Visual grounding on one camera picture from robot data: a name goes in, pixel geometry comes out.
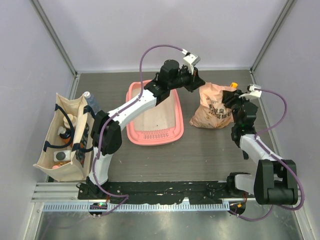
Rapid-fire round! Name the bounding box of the dark bottle white pump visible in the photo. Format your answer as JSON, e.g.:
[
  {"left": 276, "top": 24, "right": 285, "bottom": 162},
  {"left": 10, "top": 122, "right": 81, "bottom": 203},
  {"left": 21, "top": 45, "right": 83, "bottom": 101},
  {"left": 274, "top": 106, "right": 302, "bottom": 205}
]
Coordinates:
[{"left": 57, "top": 126, "right": 72, "bottom": 141}]

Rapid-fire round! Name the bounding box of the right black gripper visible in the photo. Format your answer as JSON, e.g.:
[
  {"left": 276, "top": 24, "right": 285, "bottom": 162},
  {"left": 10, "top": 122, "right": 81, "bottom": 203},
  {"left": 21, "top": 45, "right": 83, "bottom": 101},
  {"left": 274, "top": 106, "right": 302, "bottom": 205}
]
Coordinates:
[{"left": 221, "top": 90, "right": 251, "bottom": 127}]

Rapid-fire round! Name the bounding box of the beige wooden item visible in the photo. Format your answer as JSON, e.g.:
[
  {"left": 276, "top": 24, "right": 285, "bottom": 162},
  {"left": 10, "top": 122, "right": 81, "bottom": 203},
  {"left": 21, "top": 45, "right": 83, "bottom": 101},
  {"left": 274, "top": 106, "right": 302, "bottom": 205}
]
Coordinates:
[{"left": 63, "top": 113, "right": 78, "bottom": 129}]

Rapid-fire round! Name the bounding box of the aluminium rail frame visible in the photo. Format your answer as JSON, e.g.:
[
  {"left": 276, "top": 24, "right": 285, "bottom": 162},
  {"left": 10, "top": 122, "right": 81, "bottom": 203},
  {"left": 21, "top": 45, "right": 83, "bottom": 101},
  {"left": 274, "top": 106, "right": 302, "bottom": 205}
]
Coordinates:
[{"left": 31, "top": 179, "right": 306, "bottom": 213}]

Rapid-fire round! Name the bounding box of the white bottle grey cap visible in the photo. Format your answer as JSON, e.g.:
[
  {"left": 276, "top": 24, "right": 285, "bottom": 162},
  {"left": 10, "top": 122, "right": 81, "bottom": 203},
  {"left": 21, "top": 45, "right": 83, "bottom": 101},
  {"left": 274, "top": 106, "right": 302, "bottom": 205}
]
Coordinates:
[{"left": 53, "top": 150, "right": 72, "bottom": 163}]

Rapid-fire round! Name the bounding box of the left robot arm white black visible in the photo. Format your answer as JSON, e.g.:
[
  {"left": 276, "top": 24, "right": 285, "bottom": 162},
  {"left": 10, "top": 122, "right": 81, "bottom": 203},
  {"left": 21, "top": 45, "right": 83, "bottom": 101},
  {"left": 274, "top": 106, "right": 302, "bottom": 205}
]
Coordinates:
[{"left": 88, "top": 55, "right": 205, "bottom": 200}]

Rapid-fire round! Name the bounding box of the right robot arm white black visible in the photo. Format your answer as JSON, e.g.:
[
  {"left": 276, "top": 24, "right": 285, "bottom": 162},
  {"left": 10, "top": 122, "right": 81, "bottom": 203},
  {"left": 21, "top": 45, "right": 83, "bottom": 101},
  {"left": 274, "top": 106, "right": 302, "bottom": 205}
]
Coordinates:
[{"left": 222, "top": 85, "right": 299, "bottom": 205}]

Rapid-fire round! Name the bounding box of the pink litter box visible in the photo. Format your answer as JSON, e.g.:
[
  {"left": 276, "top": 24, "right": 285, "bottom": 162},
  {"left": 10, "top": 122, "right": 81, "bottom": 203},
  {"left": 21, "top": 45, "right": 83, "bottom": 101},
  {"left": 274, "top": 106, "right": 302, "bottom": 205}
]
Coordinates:
[{"left": 126, "top": 89, "right": 184, "bottom": 146}]

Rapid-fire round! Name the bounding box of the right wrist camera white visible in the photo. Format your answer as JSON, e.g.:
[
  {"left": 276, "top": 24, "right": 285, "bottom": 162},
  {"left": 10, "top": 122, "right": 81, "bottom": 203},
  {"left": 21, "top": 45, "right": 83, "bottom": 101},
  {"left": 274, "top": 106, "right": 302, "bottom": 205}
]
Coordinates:
[{"left": 239, "top": 84, "right": 262, "bottom": 101}]

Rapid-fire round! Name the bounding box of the black bag clip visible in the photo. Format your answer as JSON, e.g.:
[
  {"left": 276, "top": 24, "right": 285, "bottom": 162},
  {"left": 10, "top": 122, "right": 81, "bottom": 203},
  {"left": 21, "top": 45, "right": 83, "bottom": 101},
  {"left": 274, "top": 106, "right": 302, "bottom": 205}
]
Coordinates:
[{"left": 242, "top": 150, "right": 249, "bottom": 160}]

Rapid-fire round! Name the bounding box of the beige canvas tote bag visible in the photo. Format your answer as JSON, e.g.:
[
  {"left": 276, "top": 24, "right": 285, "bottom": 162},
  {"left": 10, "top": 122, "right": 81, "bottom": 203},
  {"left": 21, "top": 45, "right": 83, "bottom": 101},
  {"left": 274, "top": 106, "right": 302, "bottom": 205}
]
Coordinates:
[{"left": 33, "top": 94, "right": 95, "bottom": 182}]

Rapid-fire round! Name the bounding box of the clear plastic water bottle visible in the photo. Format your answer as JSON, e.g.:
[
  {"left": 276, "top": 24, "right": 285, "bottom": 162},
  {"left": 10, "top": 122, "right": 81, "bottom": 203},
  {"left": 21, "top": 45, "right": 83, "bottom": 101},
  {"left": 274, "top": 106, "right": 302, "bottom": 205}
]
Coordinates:
[{"left": 83, "top": 91, "right": 102, "bottom": 115}]

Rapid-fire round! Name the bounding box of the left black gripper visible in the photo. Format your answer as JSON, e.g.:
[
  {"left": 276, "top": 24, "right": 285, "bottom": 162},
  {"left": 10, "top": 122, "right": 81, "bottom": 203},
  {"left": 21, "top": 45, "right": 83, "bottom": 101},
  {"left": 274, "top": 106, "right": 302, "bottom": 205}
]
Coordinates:
[{"left": 168, "top": 64, "right": 205, "bottom": 93}]

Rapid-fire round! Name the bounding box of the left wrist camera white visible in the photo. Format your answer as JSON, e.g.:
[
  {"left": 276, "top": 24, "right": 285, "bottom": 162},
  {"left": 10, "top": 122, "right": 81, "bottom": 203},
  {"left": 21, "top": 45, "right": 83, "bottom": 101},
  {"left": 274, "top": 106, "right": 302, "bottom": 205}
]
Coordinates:
[{"left": 181, "top": 48, "right": 201, "bottom": 74}]

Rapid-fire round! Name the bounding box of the pink cat litter bag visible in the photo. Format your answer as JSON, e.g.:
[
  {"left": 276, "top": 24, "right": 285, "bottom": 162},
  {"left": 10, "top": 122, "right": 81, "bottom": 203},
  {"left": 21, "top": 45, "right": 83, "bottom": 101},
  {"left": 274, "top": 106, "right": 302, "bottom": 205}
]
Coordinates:
[{"left": 189, "top": 82, "right": 236, "bottom": 129}]

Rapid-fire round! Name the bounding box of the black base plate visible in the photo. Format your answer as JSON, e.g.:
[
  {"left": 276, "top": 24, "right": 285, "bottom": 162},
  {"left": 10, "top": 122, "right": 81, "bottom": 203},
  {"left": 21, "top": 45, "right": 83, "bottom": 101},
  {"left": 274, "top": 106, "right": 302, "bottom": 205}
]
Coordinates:
[{"left": 76, "top": 180, "right": 254, "bottom": 205}]

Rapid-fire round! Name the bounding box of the yellow plastic scoop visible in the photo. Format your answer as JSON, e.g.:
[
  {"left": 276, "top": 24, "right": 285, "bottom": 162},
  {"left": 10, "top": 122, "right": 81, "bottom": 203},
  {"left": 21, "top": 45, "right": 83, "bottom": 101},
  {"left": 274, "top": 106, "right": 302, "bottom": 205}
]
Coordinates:
[{"left": 230, "top": 82, "right": 238, "bottom": 88}]

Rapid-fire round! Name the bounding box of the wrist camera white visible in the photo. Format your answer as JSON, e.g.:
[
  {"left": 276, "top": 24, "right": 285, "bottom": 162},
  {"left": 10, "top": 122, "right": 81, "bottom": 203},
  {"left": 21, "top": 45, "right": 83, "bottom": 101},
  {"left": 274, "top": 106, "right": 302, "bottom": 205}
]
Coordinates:
[
  {"left": 181, "top": 48, "right": 201, "bottom": 74},
  {"left": 239, "top": 84, "right": 262, "bottom": 101}
]

